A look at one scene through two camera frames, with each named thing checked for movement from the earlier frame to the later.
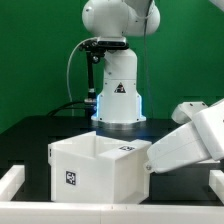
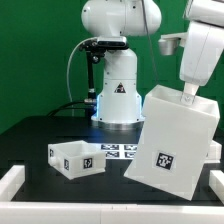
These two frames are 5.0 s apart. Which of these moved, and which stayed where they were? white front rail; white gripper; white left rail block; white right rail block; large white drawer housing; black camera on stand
Moved: white gripper; large white drawer housing
Stayed: white front rail; black camera on stand; white right rail block; white left rail block
